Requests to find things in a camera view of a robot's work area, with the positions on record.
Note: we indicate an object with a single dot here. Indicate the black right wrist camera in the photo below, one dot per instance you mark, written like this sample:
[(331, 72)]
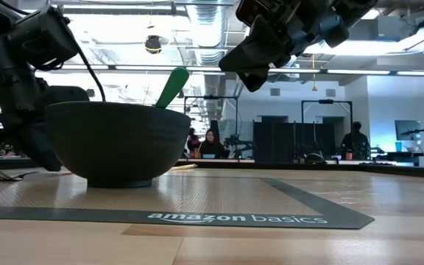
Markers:
[(250, 11)]

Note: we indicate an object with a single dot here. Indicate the silver corrugated ventilation duct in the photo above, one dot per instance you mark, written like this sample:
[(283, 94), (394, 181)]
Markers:
[(208, 33)]

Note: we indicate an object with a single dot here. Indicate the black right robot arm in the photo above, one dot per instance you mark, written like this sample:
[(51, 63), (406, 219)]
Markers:
[(355, 9)]

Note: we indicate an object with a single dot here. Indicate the seated person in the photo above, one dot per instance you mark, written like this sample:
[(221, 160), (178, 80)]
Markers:
[(212, 147)]

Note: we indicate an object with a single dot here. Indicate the orange cup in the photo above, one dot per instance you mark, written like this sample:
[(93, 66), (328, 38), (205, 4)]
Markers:
[(349, 156)]

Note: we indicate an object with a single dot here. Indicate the black table border rail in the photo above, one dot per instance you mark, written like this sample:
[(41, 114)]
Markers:
[(307, 166)]

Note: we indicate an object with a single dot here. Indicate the grey bordered baking mat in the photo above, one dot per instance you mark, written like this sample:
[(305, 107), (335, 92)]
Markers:
[(234, 195)]

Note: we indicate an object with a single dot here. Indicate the computer monitor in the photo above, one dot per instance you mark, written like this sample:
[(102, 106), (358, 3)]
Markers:
[(407, 129)]

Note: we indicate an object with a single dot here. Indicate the grey wall vent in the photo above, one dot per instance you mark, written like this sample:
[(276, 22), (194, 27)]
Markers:
[(275, 92), (330, 92)]

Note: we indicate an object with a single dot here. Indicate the dark grey bowl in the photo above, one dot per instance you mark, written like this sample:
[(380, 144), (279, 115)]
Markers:
[(116, 143)]

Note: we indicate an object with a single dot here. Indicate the blue cup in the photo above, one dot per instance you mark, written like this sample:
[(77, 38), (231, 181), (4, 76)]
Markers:
[(398, 147)]

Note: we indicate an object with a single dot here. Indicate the black hanging ceiling lamp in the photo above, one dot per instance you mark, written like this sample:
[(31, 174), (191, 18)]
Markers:
[(153, 45)]

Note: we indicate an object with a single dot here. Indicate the black room partition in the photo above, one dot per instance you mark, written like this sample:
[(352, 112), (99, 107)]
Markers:
[(282, 141)]

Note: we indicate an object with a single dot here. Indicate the black background desk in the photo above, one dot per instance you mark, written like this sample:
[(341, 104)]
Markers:
[(407, 155)]

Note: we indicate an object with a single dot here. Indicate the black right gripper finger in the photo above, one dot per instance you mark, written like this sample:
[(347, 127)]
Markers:
[(254, 80), (256, 51)]

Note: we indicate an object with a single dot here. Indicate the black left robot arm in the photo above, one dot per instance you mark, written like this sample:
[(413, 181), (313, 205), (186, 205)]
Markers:
[(39, 37)]

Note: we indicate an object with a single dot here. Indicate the black metal frame stand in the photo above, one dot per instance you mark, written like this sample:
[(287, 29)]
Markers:
[(326, 101), (212, 97)]

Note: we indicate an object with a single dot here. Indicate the standing person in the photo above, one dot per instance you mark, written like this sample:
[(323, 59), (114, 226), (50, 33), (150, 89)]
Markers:
[(355, 141)]

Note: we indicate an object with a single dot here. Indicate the yellow hanging pendant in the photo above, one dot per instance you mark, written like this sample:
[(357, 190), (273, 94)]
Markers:
[(314, 87)]

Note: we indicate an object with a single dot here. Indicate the long ceiling light strip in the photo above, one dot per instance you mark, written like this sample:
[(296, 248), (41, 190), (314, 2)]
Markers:
[(145, 67)]

